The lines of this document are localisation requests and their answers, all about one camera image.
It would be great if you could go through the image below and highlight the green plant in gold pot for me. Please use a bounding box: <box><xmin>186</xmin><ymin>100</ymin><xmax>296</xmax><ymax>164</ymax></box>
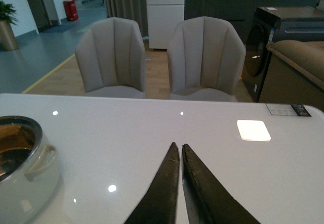
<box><xmin>1</xmin><ymin>1</ymin><xmax>18</xmax><ymax>51</ymax></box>

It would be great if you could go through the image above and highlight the black washing machine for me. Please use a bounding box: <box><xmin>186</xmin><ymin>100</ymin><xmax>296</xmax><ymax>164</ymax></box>
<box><xmin>241</xmin><ymin>6</ymin><xmax>324</xmax><ymax>103</ymax></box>

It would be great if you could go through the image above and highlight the right beige upholstered chair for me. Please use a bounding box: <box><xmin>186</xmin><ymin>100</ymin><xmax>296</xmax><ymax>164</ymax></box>
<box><xmin>167</xmin><ymin>17</ymin><xmax>246</xmax><ymax>102</ymax></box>

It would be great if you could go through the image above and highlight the red bin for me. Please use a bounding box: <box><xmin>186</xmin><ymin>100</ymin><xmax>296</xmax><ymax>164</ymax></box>
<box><xmin>63</xmin><ymin>0</ymin><xmax>78</xmax><ymax>21</ymax></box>

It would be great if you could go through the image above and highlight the left beige upholstered chair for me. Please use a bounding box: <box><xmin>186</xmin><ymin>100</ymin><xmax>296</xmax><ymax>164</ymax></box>
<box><xmin>75</xmin><ymin>17</ymin><xmax>146</xmax><ymax>99</ymax></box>

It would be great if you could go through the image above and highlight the beige curtain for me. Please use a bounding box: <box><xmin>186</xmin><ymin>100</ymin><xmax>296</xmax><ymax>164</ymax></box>
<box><xmin>104</xmin><ymin>0</ymin><xmax>148</xmax><ymax>37</ymax></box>

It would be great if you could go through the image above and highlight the white refrigerator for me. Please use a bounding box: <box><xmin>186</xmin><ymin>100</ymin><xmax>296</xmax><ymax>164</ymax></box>
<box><xmin>146</xmin><ymin>0</ymin><xmax>185</xmax><ymax>49</ymax></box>

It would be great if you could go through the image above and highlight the label sticker on table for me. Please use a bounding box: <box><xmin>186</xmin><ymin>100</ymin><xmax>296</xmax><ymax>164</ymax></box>
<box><xmin>266</xmin><ymin>103</ymin><xmax>311</xmax><ymax>117</ymax></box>

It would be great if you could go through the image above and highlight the beige upholstered chair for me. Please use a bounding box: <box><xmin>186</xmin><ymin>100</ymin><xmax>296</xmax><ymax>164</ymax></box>
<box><xmin>75</xmin><ymin>17</ymin><xmax>146</xmax><ymax>99</ymax></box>
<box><xmin>167</xmin><ymin>17</ymin><xmax>246</xmax><ymax>102</ymax></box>

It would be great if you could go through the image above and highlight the cream pot with handle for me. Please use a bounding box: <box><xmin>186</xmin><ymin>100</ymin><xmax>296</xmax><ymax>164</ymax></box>
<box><xmin>1</xmin><ymin>116</ymin><xmax>60</xmax><ymax>223</ymax></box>

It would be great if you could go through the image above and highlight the tan sofa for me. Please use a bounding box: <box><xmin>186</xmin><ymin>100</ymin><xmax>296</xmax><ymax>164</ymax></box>
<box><xmin>258</xmin><ymin>39</ymin><xmax>324</xmax><ymax>108</ymax></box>

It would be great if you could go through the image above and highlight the dark kitchen counter cabinet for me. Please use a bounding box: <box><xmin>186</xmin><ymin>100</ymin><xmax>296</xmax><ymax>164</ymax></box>
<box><xmin>184</xmin><ymin>0</ymin><xmax>316</xmax><ymax>42</ymax></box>

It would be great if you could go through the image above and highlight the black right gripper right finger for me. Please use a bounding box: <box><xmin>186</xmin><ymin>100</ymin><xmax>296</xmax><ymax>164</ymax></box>
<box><xmin>182</xmin><ymin>144</ymin><xmax>259</xmax><ymax>223</ymax></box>

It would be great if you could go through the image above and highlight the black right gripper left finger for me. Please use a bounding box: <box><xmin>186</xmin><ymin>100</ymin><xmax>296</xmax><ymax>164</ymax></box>
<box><xmin>125</xmin><ymin>142</ymin><xmax>180</xmax><ymax>223</ymax></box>

